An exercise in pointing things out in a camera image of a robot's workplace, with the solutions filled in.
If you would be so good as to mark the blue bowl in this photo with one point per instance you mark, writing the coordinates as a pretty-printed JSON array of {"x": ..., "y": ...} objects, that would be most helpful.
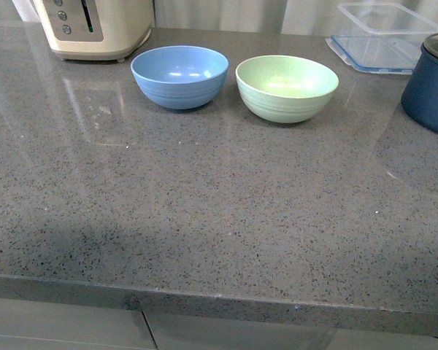
[{"x": 180, "y": 76}]

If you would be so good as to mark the green bowl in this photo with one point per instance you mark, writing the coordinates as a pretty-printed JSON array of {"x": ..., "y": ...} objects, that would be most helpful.
[{"x": 283, "y": 88}]

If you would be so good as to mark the white curtain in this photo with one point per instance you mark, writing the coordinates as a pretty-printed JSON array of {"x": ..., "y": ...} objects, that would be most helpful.
[{"x": 318, "y": 18}]

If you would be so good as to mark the cream toaster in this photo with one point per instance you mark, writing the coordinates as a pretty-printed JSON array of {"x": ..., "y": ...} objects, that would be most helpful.
[{"x": 95, "y": 30}]

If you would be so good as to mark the clear plastic container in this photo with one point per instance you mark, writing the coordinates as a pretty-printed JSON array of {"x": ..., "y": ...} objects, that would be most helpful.
[{"x": 380, "y": 37}]

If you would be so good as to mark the dark blue saucepan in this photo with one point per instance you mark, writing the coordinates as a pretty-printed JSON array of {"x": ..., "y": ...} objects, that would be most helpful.
[{"x": 420, "y": 97}]

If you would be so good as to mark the grey cabinet door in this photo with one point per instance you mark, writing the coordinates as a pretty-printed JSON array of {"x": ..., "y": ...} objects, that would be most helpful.
[{"x": 36, "y": 325}]

